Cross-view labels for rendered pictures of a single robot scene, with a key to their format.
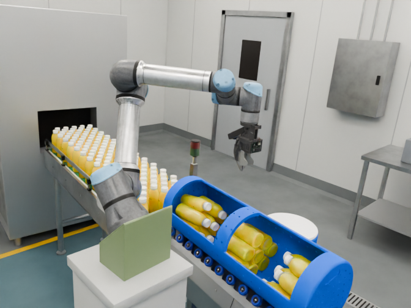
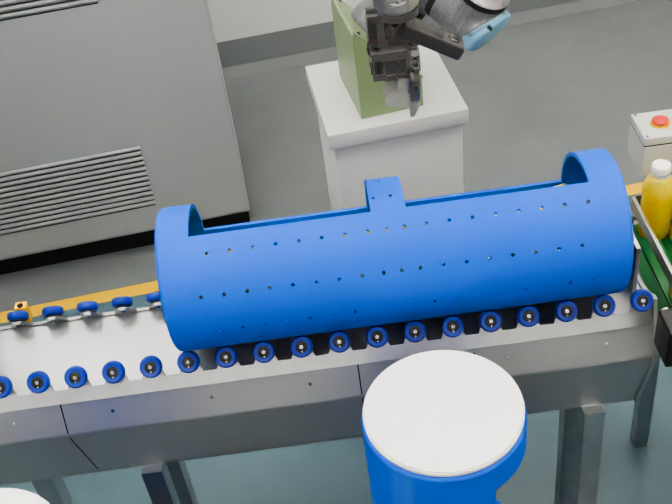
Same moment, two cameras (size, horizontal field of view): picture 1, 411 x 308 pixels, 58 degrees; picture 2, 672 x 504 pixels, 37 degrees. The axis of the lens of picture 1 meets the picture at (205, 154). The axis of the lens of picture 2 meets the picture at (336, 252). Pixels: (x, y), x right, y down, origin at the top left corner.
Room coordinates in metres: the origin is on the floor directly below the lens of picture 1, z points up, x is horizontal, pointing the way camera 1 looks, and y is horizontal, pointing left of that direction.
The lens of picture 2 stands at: (2.29, -1.40, 2.36)
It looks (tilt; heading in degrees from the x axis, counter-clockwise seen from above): 40 degrees down; 130
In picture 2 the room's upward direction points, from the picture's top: 8 degrees counter-clockwise
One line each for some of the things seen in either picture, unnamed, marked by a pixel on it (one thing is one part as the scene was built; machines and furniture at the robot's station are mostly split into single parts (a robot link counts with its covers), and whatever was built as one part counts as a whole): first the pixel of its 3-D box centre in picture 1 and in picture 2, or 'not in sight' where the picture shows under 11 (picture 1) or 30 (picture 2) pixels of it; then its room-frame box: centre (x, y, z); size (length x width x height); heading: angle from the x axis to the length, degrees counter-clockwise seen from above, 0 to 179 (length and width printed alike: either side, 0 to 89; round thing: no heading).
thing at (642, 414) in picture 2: not in sight; (655, 317); (1.76, 0.46, 0.50); 0.04 x 0.04 x 1.00; 39
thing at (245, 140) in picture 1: (249, 137); (394, 40); (1.45, -0.17, 1.55); 0.09 x 0.08 x 0.12; 39
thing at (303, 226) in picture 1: (289, 226); (442, 409); (1.68, -0.45, 1.03); 0.28 x 0.28 x 0.01
